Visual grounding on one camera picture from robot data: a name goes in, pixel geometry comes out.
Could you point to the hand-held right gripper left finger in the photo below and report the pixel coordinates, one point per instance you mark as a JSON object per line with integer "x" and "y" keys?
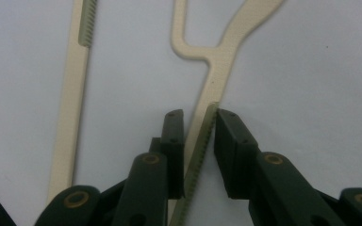
{"x": 147, "y": 188}

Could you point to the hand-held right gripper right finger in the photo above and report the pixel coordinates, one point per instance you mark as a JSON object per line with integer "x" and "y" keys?
{"x": 264, "y": 188}

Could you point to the white table mat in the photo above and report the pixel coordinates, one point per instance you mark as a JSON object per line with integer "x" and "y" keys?
{"x": 295, "y": 78}

